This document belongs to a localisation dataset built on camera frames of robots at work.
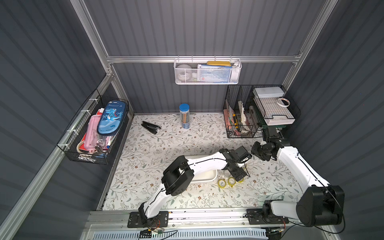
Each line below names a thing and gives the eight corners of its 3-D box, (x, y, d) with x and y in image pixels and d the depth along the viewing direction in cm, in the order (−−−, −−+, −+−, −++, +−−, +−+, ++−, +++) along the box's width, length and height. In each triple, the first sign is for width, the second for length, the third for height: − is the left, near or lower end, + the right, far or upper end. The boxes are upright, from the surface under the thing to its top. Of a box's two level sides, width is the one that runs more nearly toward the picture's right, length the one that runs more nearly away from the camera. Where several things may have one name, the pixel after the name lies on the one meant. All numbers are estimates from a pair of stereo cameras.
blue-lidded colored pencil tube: (181, 129, 113) (178, 111, 98) (181, 121, 118) (179, 103, 103) (189, 129, 113) (188, 111, 98) (189, 121, 118) (188, 103, 103)
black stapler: (139, 128, 114) (138, 125, 112) (144, 122, 118) (143, 120, 116) (155, 134, 110) (155, 132, 108) (160, 128, 114) (160, 126, 112)
